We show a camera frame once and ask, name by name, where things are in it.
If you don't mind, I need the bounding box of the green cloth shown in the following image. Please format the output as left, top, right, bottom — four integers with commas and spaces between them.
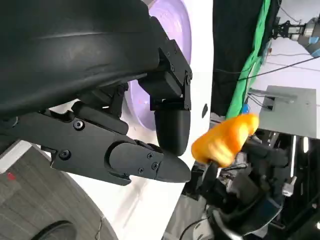
225, 0, 273, 120

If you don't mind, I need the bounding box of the lilac plate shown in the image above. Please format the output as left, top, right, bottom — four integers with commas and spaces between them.
119, 0, 193, 132

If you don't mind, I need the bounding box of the orange toy bread roll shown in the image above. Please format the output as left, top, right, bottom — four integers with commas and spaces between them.
191, 112, 260, 169

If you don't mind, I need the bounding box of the black cloth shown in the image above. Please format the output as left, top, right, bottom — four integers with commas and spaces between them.
212, 0, 266, 117

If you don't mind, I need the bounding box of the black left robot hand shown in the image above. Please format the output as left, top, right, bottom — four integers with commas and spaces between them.
0, 0, 193, 186

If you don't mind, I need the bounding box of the long black cable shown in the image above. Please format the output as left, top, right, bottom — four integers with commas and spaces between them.
213, 55, 320, 81

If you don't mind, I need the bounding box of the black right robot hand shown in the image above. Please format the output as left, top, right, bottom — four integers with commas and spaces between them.
199, 139, 289, 240

